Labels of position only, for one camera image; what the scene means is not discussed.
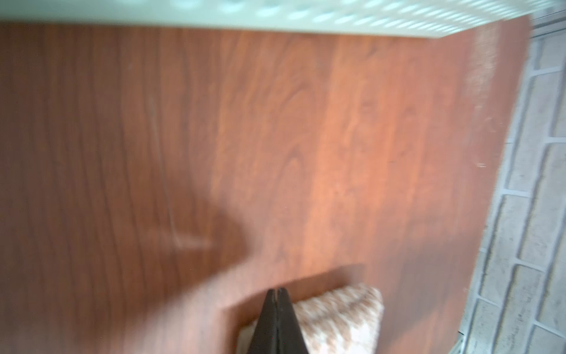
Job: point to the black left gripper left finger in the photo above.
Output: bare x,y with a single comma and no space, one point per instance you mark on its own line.
265,337

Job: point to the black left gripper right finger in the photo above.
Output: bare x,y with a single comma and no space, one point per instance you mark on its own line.
289,335

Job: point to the pink striped square dishcloth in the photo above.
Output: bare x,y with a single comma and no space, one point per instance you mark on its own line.
344,320

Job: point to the mint green perforated basket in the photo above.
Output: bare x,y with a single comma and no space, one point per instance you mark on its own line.
405,18

